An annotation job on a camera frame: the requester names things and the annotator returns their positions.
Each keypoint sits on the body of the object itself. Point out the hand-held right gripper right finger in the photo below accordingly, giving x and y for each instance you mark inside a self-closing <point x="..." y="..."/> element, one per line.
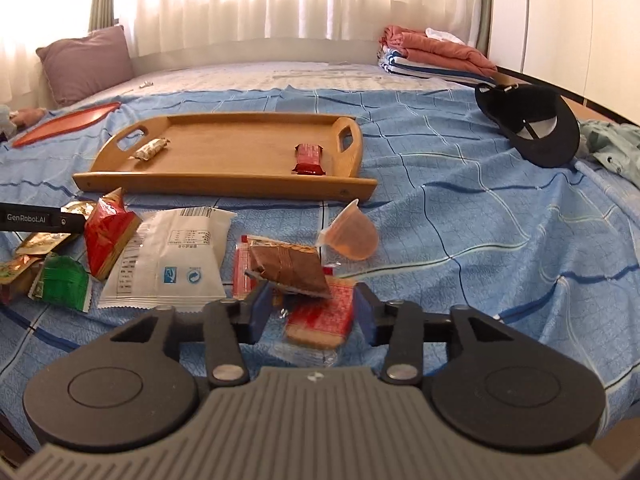
<point x="364" y="317"/>

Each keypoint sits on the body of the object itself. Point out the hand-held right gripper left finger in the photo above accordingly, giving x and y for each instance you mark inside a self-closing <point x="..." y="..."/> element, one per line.
<point x="260" y="310"/>

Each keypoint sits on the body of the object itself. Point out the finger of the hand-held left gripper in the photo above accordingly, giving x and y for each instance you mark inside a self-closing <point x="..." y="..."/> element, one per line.
<point x="35" y="217"/>

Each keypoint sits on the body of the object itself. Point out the yellow snack packet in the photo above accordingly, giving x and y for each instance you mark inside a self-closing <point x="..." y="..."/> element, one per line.
<point x="47" y="240"/>

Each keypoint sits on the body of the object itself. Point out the red checkered cracker packet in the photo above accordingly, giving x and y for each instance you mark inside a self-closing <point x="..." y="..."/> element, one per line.
<point x="325" y="317"/>
<point x="241" y="270"/>

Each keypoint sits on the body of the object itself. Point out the gold brown snack packet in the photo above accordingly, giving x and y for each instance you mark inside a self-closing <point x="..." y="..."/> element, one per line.
<point x="15" y="272"/>

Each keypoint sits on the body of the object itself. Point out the green snack packet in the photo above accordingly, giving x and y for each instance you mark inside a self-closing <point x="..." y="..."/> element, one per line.
<point x="62" y="280"/>

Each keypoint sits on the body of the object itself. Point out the red triangular chip packet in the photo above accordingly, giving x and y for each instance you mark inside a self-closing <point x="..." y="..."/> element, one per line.
<point x="107" y="237"/>

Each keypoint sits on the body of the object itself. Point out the large white snack packet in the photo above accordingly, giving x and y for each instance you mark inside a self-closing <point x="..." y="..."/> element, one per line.
<point x="170" y="255"/>

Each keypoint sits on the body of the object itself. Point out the beige snack bar packet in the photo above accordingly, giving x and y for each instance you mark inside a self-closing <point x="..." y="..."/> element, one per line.
<point x="150" y="149"/>

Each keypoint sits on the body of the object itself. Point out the red snack bar packet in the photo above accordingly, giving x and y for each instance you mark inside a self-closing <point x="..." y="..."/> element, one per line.
<point x="309" y="160"/>

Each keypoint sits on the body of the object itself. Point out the wooden tray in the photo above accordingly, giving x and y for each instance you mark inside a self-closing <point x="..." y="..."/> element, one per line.
<point x="230" y="150"/>

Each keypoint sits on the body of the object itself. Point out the orange jelly cup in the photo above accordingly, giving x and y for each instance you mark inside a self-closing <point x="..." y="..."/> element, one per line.
<point x="350" y="237"/>

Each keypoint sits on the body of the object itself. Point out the red oval plate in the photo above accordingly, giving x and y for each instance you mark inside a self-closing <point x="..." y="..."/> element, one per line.
<point x="65" y="122"/>

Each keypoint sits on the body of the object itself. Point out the crumpled pink cloth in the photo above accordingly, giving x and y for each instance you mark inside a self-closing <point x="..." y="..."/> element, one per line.
<point x="25" y="116"/>

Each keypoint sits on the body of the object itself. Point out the blue plastic bag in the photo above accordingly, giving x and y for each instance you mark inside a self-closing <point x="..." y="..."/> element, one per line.
<point x="2" y="115"/>

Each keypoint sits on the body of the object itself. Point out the blue checked bed sheet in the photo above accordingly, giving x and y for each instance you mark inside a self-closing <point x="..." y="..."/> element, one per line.
<point x="450" y="235"/>

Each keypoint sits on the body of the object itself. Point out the purple pillow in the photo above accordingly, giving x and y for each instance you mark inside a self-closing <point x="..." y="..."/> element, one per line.
<point x="85" y="62"/>

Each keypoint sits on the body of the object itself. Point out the narrow white curtain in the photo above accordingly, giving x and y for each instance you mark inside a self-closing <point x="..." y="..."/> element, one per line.
<point x="40" y="0"/>

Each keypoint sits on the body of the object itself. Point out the white patterned mattress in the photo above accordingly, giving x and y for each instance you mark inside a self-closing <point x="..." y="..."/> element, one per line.
<point x="250" y="77"/>

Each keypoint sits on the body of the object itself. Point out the grey window ledge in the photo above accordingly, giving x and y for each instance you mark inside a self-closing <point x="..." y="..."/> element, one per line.
<point x="250" y="50"/>

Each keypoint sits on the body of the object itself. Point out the black cap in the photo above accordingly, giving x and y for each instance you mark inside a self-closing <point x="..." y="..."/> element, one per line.
<point x="545" y="125"/>

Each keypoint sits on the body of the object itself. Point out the folded towels stack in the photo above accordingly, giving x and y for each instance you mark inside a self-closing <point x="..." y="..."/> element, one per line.
<point x="435" y="50"/>

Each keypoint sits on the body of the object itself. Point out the small white cloth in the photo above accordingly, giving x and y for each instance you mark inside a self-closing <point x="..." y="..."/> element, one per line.
<point x="442" y="35"/>

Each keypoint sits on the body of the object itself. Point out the light green garment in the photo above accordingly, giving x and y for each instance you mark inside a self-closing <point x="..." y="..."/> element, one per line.
<point x="615" y="145"/>

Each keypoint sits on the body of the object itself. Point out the white wardrobe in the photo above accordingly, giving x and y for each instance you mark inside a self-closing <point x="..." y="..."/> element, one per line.
<point x="575" y="20"/>

